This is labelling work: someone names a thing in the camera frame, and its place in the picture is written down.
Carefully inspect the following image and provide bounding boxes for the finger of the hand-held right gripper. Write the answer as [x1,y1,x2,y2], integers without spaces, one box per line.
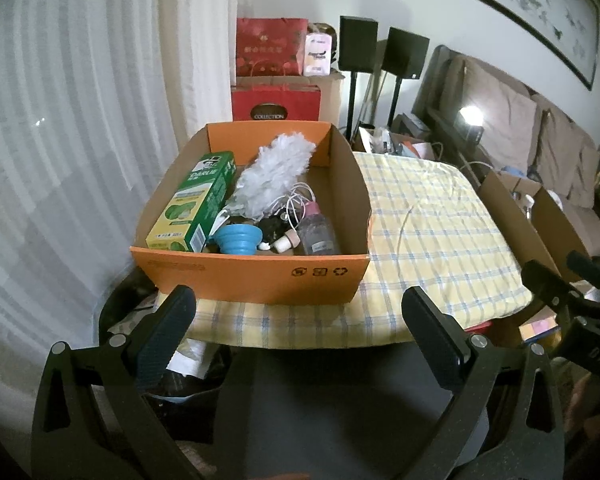
[521,259,588,326]
[566,250,600,292]

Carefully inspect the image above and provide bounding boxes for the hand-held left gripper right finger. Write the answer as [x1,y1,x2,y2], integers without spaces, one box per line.
[401,286,566,480]

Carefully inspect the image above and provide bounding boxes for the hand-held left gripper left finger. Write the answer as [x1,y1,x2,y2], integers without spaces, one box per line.
[31,284,206,480]

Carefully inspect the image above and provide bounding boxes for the orange cardboard box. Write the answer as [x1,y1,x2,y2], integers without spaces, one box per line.
[130,121,372,306]

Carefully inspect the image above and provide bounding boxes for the blue collapsible funnel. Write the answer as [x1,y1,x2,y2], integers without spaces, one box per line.
[214,224,263,257]

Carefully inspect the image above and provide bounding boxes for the green toothpaste box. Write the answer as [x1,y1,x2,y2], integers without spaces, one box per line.
[145,151,237,253]

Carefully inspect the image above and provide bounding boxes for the clear bottle pink cap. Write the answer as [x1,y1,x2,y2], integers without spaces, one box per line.
[296,201,342,256]

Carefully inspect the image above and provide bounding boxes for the beige stopper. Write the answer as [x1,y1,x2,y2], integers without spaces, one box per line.
[272,230,301,253]

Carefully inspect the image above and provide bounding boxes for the black clamp mount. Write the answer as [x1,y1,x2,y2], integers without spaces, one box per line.
[257,216,293,242]

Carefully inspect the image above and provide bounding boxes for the white fluffy duster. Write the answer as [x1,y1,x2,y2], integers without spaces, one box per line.
[222,131,318,223]

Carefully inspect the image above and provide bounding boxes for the open brown cardboard box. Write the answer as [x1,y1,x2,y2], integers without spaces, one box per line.
[477,170,588,286]

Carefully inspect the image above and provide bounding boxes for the yellow checked tablecloth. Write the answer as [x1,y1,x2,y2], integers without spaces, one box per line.
[185,152,533,351]

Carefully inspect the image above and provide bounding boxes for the beige sofa cushion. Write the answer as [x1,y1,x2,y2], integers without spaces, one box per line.
[447,57,539,172]
[530,107,600,207]

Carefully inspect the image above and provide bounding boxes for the black lamp with light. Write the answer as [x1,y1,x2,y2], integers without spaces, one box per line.
[457,105,486,143]

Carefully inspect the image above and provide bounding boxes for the clutter of clear plastic items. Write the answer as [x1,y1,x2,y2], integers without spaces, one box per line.
[357,125,438,161]

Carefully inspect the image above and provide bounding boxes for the white curtain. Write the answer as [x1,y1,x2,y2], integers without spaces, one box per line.
[0,0,241,411]

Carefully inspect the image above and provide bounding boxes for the brown sofa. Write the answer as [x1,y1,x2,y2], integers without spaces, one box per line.
[411,45,600,258]

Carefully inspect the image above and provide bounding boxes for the black speaker stand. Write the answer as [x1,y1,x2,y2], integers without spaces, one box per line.
[389,77,403,128]
[347,71,358,143]

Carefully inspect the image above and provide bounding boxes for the black speaker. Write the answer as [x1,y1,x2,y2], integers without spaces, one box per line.
[338,16,379,73]
[382,27,430,81]

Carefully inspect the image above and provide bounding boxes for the white tissue pack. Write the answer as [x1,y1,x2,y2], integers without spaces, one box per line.
[304,31,331,77]

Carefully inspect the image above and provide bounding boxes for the red gift bag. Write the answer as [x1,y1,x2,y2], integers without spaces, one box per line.
[236,17,310,78]

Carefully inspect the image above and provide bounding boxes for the white charger cable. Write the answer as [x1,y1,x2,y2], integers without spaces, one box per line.
[460,160,496,183]

